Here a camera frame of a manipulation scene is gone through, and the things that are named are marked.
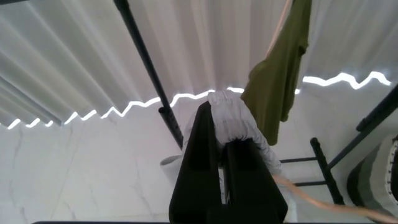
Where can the pale grey garment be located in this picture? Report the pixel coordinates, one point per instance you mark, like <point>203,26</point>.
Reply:
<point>233,121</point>

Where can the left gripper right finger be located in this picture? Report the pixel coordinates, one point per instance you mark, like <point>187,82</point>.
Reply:
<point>252,186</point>

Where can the white curtain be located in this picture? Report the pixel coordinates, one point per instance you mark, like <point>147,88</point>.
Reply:
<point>77,62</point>

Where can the green short-sleeved shirt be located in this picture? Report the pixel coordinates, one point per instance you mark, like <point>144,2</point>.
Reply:
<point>276,81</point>

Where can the black clothes rack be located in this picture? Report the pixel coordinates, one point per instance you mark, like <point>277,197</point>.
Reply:
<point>146,62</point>

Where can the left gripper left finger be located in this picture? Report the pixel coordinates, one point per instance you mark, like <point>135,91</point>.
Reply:
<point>196,180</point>

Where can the white laundry basket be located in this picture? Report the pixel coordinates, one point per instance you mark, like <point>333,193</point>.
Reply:
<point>376,180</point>

